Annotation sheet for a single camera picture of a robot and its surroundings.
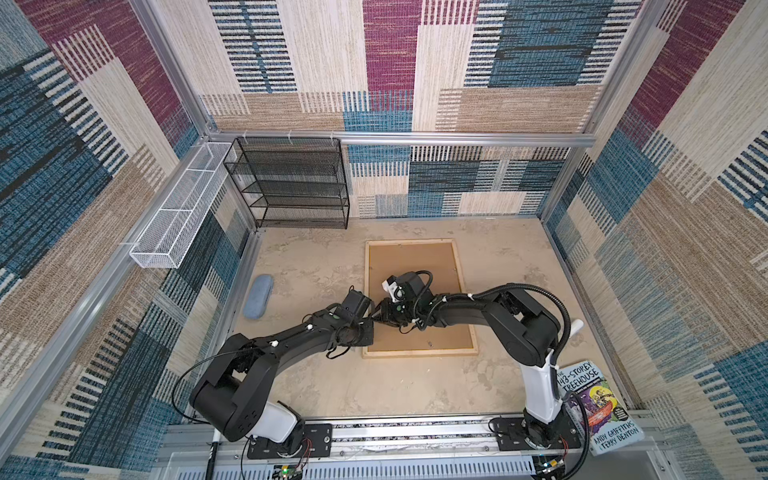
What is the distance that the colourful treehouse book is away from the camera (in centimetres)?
73

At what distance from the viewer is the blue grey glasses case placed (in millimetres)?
957

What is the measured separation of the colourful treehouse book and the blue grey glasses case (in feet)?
2.95
